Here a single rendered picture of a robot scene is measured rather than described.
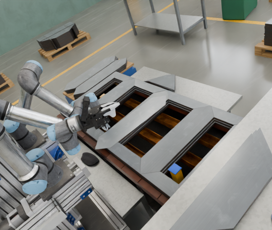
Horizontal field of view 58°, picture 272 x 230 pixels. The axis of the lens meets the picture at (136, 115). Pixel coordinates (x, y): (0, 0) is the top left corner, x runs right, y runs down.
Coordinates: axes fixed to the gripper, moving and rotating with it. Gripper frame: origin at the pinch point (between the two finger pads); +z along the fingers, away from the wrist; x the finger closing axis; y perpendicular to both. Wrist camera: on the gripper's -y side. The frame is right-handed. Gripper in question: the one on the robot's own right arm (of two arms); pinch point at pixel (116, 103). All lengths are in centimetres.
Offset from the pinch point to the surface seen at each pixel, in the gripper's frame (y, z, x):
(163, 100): 49, 32, -74
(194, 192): 45, 18, 27
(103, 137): 52, -23, -58
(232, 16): 91, 242, -346
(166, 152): 57, 16, -20
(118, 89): 44, 0, -116
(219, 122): 57, 59, -29
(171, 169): 57, 14, -4
